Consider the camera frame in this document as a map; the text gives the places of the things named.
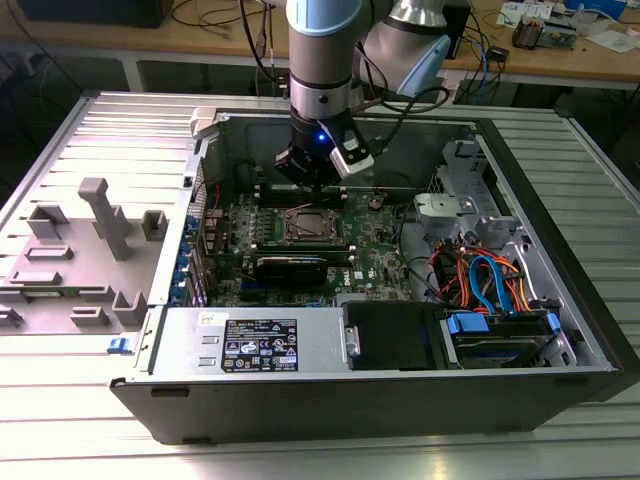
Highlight silver CPU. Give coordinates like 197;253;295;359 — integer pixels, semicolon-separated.
292;212;331;239

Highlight metal socket cover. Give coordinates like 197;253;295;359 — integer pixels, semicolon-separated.
284;207;338;242

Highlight black RAM slot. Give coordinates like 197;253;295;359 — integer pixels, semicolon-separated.
255;182;347;195
255;191;348;204

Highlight blue expansion slot clips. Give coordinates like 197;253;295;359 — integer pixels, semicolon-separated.
169;212;201;307

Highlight green RAM stick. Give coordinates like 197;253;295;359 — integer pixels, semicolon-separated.
252;248;357;265

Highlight green motherboard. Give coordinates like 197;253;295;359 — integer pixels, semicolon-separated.
202;182;431;309

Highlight black graphics card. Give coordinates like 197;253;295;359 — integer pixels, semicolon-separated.
254;255;331;287

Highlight silver bay latch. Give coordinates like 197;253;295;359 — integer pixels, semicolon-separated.
341;324;362;357

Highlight silver metal drive cage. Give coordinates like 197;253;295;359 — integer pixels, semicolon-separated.
414;139;532;251

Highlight black drive bay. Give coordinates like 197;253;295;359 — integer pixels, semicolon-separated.
342;301;461;372

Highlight black power supply label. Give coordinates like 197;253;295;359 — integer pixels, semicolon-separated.
222;318;299;374

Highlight tall black box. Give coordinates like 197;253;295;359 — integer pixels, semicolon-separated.
442;0;471;60

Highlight hard disk in blue carrier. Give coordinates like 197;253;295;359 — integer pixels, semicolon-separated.
439;309;561;370

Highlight silver power supply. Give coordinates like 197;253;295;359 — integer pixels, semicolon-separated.
149;305;351;375

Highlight black open PC case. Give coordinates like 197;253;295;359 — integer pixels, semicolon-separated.
108;107;640;446

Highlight black monitor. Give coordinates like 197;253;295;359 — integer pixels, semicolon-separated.
17;0;174;29

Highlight wooden desk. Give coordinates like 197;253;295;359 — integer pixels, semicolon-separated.
0;0;640;84

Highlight printed paper cards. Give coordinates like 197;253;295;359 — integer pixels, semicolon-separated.
497;0;556;26

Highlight grey parts rack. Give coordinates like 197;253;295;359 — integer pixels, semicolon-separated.
0;177;169;336

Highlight white papers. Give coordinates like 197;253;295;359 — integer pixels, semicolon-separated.
584;29;640;54

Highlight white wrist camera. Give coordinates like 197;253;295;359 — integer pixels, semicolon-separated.
327;124;376;180

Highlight black camera cable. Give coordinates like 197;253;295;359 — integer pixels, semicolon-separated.
367;85;451;156

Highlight black cable loop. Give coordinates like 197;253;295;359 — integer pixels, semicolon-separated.
397;214;442;306

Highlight red wire bundle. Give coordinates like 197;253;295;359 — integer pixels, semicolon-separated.
430;239;467;302

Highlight blue hanging cable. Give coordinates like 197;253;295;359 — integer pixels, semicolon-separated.
477;42;494;96

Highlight blue wire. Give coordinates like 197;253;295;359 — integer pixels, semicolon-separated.
468;254;516;316

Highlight orange wire bundle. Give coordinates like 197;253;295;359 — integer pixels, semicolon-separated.
499;257;537;314

